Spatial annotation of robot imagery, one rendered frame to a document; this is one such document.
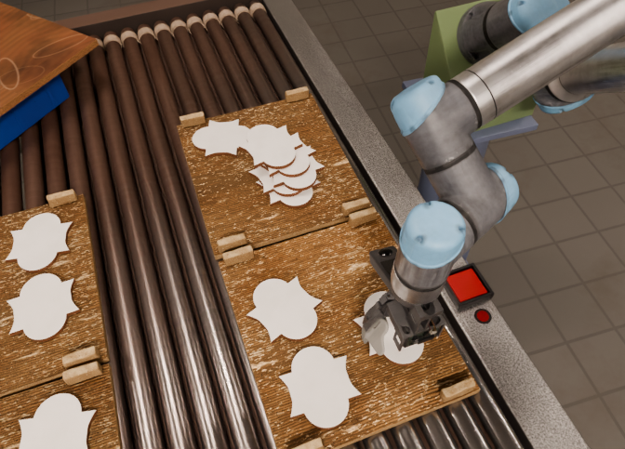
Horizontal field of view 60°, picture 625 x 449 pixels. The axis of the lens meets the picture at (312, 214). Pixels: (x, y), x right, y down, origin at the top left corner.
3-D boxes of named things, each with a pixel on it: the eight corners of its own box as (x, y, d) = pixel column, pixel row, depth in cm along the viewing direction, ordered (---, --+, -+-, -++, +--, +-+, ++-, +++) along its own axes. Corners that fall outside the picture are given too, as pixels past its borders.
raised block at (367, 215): (373, 213, 115) (374, 204, 113) (377, 219, 114) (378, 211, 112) (347, 221, 114) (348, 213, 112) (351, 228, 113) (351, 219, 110)
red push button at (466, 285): (470, 270, 108) (472, 267, 107) (486, 296, 105) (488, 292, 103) (443, 280, 107) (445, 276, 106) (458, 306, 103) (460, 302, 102)
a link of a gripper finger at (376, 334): (362, 369, 91) (390, 342, 85) (348, 337, 94) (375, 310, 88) (376, 366, 92) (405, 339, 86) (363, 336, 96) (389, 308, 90)
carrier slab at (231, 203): (311, 98, 141) (311, 92, 140) (374, 213, 117) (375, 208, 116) (178, 130, 134) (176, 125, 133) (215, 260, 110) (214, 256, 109)
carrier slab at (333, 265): (378, 216, 116) (378, 211, 115) (478, 392, 92) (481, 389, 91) (219, 266, 109) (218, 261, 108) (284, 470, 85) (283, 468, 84)
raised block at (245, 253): (252, 251, 110) (251, 243, 107) (255, 258, 108) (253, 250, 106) (223, 260, 108) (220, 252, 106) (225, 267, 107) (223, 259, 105)
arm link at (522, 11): (517, -13, 121) (559, -34, 107) (544, 41, 123) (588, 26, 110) (476, 14, 119) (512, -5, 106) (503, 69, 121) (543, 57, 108)
